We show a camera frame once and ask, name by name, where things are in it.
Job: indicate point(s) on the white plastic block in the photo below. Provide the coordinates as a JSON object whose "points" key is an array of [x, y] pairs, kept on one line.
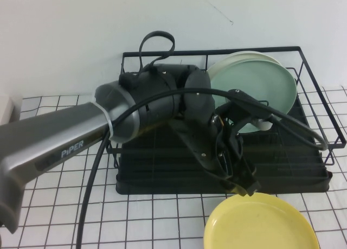
{"points": [[9, 108]]}

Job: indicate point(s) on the cream white plate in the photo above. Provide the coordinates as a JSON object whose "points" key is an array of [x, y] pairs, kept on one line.
{"points": [[244, 56]]}

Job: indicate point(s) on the yellow plate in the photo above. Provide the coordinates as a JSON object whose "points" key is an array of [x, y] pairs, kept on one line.
{"points": [[257, 224]]}

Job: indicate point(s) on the black plastic drain tray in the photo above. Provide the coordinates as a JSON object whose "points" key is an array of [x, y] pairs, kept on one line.
{"points": [[162, 178]]}

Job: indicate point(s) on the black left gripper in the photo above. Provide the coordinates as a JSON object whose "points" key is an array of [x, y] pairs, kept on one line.
{"points": [[206, 146]]}

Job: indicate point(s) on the white grid tablecloth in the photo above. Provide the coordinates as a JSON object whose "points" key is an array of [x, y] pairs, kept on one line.
{"points": [[135, 219]]}

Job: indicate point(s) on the mint green plate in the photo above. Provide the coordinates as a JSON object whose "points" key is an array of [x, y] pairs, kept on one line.
{"points": [[260, 80]]}

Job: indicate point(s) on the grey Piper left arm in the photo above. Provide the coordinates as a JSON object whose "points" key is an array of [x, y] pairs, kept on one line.
{"points": [[54, 135]]}

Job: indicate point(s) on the white zip tie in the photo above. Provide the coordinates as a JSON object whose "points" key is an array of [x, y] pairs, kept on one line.
{"points": [[107, 118]]}

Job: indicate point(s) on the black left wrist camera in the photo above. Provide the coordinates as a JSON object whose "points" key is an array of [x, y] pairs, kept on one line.
{"points": [[244, 99]]}

